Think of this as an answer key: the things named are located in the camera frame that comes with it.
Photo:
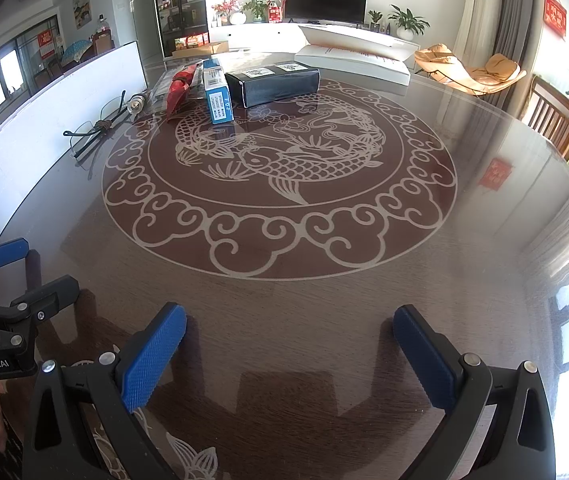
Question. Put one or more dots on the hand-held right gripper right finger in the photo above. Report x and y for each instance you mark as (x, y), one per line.
(424, 355)

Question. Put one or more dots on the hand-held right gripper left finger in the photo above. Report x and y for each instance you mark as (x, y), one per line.
(154, 355)

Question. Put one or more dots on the white board panel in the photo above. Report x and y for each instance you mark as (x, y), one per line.
(54, 95)

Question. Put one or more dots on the clear safety glasses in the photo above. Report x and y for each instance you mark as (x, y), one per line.
(84, 135)

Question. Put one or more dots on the glass balcony door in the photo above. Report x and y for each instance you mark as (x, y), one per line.
(14, 70)

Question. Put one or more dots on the blue cloth covered table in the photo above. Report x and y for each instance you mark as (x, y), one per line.
(75, 52)

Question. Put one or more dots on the clear plastic packet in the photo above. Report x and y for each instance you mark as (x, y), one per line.
(158, 87)

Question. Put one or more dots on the red plastic bag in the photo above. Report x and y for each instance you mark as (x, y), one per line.
(180, 90)

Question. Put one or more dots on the blue and white carton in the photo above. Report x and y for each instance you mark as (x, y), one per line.
(218, 100)

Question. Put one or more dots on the wooden chair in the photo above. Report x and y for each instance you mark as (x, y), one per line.
(554, 115)

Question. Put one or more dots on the white door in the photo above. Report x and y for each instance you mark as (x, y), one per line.
(144, 15)

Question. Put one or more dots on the cardboard box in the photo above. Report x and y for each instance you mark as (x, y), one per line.
(199, 49)

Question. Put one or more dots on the orange lounge chair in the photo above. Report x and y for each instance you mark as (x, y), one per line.
(469, 72)

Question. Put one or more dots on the black rectangular box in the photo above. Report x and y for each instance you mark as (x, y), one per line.
(274, 87)

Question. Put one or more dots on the white flat box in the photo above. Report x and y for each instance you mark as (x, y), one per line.
(364, 67)

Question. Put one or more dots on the dark glass display cabinet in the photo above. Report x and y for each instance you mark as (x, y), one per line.
(179, 5)

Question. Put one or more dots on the red flowers in white vase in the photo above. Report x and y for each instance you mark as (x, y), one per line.
(237, 17)

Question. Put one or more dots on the white television cabinet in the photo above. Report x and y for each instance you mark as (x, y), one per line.
(264, 35)

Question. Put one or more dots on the large potted green plant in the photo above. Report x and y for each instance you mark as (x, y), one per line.
(407, 22)

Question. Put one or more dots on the grey curtain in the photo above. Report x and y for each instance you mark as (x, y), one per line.
(521, 35)

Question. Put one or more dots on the white curtain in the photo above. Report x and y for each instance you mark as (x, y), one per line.
(479, 25)

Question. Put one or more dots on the small potted green plant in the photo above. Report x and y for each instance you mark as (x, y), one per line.
(375, 20)

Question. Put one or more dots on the bushy potted plant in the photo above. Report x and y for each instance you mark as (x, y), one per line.
(257, 9)

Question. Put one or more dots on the red gift box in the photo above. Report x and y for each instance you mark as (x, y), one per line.
(275, 12)

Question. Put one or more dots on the black television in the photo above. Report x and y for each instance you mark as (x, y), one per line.
(325, 2)

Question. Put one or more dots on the framed wall picture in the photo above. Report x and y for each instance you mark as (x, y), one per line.
(81, 9)

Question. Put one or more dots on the red wall hanging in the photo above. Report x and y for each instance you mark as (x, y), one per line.
(555, 14)

